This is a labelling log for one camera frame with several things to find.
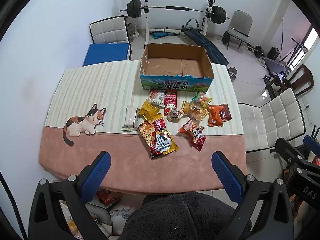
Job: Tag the dark blue weight bench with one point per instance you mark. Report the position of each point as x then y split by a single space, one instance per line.
213 52

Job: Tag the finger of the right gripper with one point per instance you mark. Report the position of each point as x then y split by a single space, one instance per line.
311 144
293 157

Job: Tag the small white candy packet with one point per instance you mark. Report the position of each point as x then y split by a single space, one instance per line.
174 114

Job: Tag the open cardboard milk box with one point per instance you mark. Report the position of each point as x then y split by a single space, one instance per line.
179 67

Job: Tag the black fleece clothing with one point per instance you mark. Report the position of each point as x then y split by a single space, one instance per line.
189 215

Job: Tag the large instant noodle packet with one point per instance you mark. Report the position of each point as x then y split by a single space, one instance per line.
157 137

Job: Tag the white quilted chair right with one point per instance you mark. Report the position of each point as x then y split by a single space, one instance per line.
282 117

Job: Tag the orange snack packet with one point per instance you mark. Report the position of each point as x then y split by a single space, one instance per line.
214 116

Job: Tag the dark red snack packet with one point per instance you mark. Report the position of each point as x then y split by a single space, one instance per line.
225 113

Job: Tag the yellow bun snack packet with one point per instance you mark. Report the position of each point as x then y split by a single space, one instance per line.
194 112

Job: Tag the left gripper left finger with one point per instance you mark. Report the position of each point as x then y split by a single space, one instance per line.
47 220

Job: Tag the red spicy strip packet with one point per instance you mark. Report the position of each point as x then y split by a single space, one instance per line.
170 101

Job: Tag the white oat cookie packet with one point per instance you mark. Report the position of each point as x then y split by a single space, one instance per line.
156 97

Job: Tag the dark wooden chair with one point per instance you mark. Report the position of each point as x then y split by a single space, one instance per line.
300 81

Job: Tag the colourful candy ball bag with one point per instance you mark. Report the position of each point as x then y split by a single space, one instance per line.
201 99

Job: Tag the white chair with blue cushion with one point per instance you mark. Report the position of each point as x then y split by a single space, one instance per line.
110 41

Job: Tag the grey folding chair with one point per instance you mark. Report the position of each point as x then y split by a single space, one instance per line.
239 28

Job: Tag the white tissue packet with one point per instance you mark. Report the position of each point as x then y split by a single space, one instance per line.
131 122

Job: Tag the orange-red panda snack packet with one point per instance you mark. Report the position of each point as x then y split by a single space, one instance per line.
191 128

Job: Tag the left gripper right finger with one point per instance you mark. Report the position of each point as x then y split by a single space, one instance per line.
275 220

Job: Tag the small red snack packet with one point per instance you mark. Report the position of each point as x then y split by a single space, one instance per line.
199 142

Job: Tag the small dumbbell on floor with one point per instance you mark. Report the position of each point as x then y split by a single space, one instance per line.
232 71

